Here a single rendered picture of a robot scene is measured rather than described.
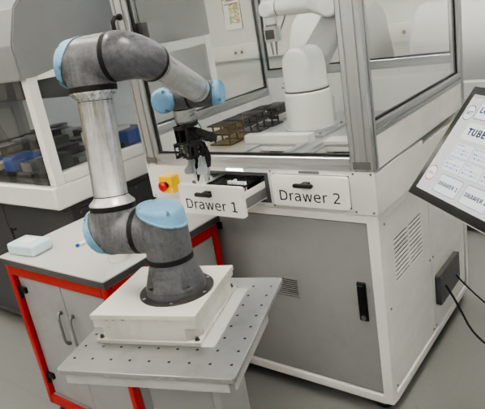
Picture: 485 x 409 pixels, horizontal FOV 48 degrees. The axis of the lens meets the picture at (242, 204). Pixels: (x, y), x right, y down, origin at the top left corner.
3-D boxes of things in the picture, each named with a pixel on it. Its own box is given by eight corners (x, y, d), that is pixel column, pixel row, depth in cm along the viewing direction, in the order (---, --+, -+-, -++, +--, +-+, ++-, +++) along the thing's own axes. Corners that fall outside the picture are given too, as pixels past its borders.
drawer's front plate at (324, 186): (349, 210, 177) (345, 178, 173) (274, 204, 195) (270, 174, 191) (351, 208, 178) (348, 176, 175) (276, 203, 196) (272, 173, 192)
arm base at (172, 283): (197, 301, 132) (190, 263, 129) (139, 304, 135) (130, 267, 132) (212, 274, 146) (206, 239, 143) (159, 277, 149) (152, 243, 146)
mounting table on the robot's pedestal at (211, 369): (243, 425, 117) (234, 379, 113) (67, 411, 131) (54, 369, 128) (288, 313, 157) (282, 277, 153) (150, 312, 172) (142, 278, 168)
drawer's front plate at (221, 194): (245, 218, 186) (240, 187, 182) (182, 212, 203) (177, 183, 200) (248, 217, 187) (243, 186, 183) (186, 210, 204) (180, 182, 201)
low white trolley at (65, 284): (154, 473, 194) (102, 281, 170) (52, 419, 232) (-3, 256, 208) (249, 378, 237) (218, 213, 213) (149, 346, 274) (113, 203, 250)
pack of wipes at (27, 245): (54, 247, 207) (51, 236, 206) (33, 257, 200) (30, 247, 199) (29, 243, 215) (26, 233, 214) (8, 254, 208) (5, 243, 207)
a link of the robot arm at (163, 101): (178, 86, 160) (193, 79, 170) (145, 91, 164) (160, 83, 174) (184, 113, 163) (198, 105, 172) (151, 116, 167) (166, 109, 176)
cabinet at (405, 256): (400, 423, 198) (382, 217, 172) (190, 355, 260) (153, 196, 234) (474, 298, 267) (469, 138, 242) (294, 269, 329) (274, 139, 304)
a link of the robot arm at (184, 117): (183, 106, 184) (201, 105, 180) (186, 119, 186) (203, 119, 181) (168, 112, 179) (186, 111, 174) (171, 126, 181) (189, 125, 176)
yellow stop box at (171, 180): (173, 194, 219) (169, 177, 217) (160, 193, 224) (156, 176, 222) (181, 190, 223) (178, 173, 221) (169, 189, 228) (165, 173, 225)
